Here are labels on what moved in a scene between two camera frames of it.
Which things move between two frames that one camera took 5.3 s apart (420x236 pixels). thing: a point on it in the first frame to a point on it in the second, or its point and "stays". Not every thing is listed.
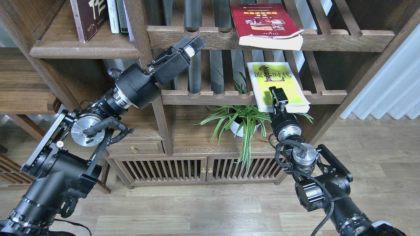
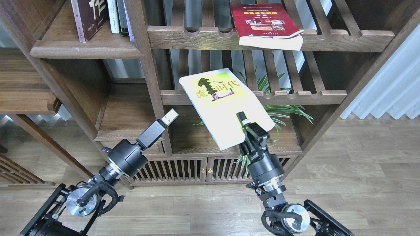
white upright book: (113, 16) stays
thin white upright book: (131, 36) stays
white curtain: (395, 89) stays
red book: (265, 25) stays
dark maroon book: (89, 16) stays
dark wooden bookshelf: (272, 74) stays
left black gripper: (140, 88) to (128, 158)
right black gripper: (285, 126) to (265, 169)
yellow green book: (263, 75) to (218, 96)
